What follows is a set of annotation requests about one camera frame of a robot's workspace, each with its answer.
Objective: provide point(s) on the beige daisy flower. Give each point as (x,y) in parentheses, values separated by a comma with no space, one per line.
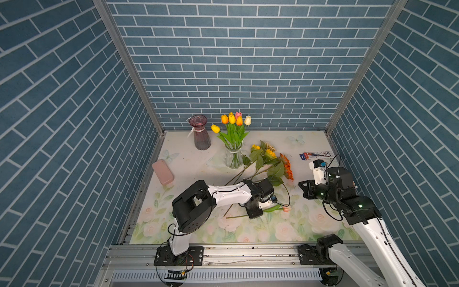
(270,147)

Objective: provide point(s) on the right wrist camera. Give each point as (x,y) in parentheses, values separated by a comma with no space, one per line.
(319,171)

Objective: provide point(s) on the red orange tulip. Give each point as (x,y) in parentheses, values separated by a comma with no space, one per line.
(239,126)

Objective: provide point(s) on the light pink tulip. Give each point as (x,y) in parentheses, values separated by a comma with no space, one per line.
(269,210)

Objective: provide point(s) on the pink rectangular box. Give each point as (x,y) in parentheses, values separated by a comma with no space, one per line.
(163,172)

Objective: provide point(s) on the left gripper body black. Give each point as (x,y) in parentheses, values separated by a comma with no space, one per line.
(254,210)

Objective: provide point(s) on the orange gerbera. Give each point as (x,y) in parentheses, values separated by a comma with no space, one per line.
(276,178)
(278,163)

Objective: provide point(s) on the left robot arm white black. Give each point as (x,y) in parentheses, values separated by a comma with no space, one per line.
(193,208)

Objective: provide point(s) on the yellow sunflower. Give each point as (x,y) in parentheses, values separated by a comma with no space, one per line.
(248,161)
(262,157)

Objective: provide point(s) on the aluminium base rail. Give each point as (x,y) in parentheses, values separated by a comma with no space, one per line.
(255,264)

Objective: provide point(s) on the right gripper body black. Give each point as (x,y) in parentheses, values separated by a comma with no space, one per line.
(320,192)

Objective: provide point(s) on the white tulip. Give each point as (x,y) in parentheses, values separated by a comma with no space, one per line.
(246,122)

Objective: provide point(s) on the purple glass vase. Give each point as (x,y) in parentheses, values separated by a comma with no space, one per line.
(202,139)

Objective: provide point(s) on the clear glass vase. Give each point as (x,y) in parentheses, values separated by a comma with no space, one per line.
(240,155)

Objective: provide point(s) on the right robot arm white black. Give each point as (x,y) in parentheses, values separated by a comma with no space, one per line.
(368,223)

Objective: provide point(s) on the orange yellow tulip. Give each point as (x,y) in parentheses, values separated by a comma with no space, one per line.
(232,130)

